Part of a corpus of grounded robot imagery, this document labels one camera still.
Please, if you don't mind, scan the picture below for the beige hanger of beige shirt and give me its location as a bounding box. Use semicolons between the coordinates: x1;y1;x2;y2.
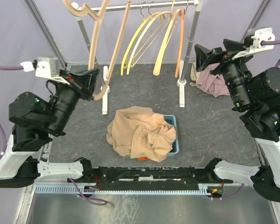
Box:
62;0;133;101

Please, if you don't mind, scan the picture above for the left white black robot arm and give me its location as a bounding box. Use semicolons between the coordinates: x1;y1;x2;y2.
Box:
0;69;99;188

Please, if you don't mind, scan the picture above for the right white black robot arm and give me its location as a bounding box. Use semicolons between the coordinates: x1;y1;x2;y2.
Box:
194;39;280;203

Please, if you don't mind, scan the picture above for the cream garment on floor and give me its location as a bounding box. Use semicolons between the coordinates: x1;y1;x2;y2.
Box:
189;62;200;88

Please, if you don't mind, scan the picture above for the light blue cable duct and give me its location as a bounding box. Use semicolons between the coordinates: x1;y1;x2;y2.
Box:
35;184;211;196

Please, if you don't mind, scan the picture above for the beige t shirt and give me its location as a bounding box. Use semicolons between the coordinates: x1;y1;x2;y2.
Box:
106;106;176;162

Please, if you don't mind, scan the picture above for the metal clothes rack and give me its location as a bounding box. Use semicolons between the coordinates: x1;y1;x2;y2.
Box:
63;0;203;115

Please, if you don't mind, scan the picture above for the light blue plastic basket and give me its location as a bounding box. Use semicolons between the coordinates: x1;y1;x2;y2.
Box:
164;115;180;157

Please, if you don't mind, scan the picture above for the mauve clothes pile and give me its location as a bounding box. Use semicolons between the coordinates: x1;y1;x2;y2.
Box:
196;63;229;98

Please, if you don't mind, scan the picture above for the orange t shirt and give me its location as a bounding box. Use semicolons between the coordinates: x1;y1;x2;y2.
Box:
138;157;150;161

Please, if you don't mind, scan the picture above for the yellow hanger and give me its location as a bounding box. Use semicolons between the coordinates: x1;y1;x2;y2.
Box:
120;2;166;76

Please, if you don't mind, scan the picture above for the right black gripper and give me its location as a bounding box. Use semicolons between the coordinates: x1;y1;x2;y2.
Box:
194;39;256;109

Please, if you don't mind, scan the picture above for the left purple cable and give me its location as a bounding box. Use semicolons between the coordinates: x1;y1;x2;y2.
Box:
0;65;108;206

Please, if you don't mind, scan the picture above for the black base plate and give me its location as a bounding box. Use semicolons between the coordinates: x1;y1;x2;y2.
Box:
74;158;233;190

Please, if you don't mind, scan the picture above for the orange hanger of blue shirt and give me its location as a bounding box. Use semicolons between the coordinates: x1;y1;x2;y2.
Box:
175;3;188;78

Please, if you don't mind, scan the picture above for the beige plastic hanger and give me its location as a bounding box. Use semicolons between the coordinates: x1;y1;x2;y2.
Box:
153;0;182;76

